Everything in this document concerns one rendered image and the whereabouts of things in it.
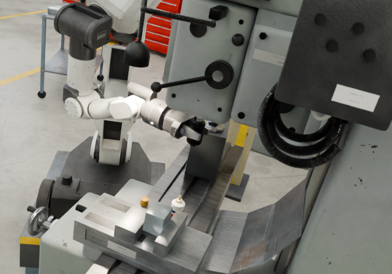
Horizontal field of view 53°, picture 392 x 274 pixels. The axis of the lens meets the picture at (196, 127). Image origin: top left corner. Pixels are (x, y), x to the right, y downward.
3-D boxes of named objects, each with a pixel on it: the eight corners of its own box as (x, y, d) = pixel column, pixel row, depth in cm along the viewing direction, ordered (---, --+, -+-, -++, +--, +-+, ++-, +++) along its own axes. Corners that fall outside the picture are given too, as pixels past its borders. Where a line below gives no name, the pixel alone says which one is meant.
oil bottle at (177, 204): (165, 225, 121) (171, 196, 116) (170, 218, 124) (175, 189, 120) (177, 230, 120) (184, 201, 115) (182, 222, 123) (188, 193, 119)
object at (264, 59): (227, 122, 102) (252, 21, 91) (244, 95, 124) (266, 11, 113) (300, 145, 98) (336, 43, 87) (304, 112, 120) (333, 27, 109)
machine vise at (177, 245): (72, 239, 108) (74, 207, 103) (101, 210, 121) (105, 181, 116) (189, 292, 100) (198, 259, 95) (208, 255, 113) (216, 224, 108)
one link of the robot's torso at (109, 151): (93, 147, 214) (97, 77, 182) (130, 151, 218) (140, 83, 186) (88, 169, 203) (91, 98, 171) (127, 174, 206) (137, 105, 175)
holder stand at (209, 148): (184, 174, 149) (193, 126, 140) (193, 147, 169) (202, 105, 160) (214, 182, 148) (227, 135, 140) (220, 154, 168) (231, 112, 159)
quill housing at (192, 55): (160, 109, 108) (180, -12, 95) (184, 88, 127) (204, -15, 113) (226, 130, 105) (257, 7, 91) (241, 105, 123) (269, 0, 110)
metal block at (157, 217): (142, 230, 104) (145, 212, 102) (152, 217, 109) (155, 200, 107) (160, 237, 103) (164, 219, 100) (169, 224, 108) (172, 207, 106)
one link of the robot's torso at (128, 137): (94, 144, 220) (96, 123, 215) (130, 149, 224) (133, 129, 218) (88, 164, 202) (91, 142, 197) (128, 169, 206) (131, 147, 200)
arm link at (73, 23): (56, 49, 132) (58, 10, 124) (74, 42, 139) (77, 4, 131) (84, 63, 129) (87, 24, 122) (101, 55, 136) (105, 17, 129)
